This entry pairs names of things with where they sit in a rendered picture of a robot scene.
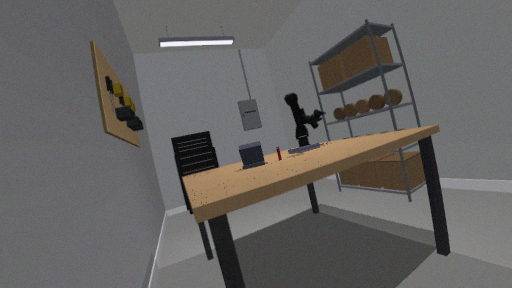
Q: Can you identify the grey sloped panel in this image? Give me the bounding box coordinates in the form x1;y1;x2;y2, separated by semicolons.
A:
239;141;265;169

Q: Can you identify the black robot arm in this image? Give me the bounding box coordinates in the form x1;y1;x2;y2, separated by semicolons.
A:
285;93;318;147

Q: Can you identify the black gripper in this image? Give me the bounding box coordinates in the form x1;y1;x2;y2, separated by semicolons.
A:
306;109;326;124

